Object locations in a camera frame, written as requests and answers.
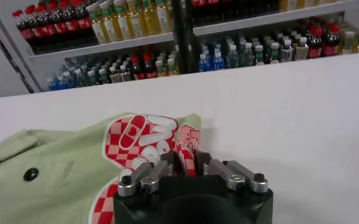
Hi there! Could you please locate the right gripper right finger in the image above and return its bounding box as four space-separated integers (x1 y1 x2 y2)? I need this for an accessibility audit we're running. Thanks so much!
194 150 269 194

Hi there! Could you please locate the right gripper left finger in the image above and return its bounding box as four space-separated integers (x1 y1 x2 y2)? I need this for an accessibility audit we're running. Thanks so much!
117 152 183 197

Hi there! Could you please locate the light green printed shirt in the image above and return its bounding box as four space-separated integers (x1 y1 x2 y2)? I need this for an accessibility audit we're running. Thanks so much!
0 113 203 224

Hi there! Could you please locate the small dark white cap bottle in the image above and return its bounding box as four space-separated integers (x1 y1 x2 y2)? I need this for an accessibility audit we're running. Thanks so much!
254 44 266 66
120 64 133 82
296 36 310 61
281 38 294 63
99 68 110 85
109 66 121 83
269 41 281 64

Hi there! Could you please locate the small red cap cola bottle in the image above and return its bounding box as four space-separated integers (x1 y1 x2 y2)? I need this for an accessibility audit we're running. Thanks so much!
324 24 340 57
132 54 145 80
144 53 157 79
308 27 324 58

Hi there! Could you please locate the small blue label water bottle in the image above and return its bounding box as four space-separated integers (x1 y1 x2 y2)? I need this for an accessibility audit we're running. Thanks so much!
212 51 226 71
61 71 75 89
48 77 62 91
199 53 212 72

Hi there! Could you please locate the glass beverage display cabinet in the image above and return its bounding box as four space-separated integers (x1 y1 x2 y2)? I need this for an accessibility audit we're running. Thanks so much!
0 0 195 100
172 0 359 74

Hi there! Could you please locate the yellow tea green cap bottle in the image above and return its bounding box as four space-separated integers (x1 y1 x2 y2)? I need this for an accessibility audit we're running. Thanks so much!
86 2 110 45
127 0 149 38
113 0 137 40
154 0 174 33
99 0 125 42
141 0 163 36

